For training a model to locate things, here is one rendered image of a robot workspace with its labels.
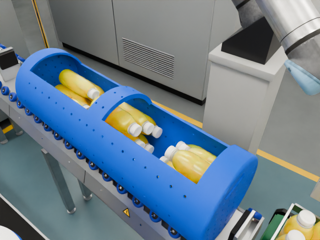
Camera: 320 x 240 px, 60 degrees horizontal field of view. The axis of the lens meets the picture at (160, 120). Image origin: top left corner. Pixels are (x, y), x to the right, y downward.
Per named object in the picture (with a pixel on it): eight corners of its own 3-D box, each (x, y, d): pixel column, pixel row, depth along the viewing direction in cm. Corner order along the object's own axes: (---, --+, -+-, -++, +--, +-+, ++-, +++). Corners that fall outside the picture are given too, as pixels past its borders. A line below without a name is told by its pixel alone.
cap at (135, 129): (129, 127, 84) (133, 130, 83) (138, 121, 86) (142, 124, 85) (129, 136, 86) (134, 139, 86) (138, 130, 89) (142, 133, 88)
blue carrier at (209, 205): (85, 87, 133) (64, 34, 112) (250, 190, 90) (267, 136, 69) (34, 123, 121) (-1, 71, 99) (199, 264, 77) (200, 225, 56)
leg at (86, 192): (88, 192, 203) (70, 130, 161) (93, 196, 200) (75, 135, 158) (82, 197, 199) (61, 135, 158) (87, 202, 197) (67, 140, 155)
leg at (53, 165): (72, 205, 195) (48, 143, 153) (77, 210, 192) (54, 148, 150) (65, 210, 192) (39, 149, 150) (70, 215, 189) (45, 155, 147)
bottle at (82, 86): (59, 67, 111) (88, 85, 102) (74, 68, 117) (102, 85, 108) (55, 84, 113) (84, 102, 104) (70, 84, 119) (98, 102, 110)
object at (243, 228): (239, 227, 86) (247, 205, 77) (246, 233, 84) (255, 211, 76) (222, 252, 80) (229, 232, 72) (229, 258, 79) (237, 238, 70)
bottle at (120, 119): (86, 100, 91) (125, 126, 82) (103, 91, 95) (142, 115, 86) (89, 117, 95) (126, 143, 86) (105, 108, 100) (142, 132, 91)
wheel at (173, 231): (181, 221, 81) (178, 222, 80) (185, 236, 81) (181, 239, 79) (168, 222, 84) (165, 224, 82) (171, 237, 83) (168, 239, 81)
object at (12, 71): (21, 72, 151) (11, 46, 141) (25, 75, 149) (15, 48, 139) (3, 80, 146) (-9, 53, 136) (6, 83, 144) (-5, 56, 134)
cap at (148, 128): (150, 120, 92) (154, 122, 91) (151, 127, 94) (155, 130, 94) (142, 127, 90) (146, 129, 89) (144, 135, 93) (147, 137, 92)
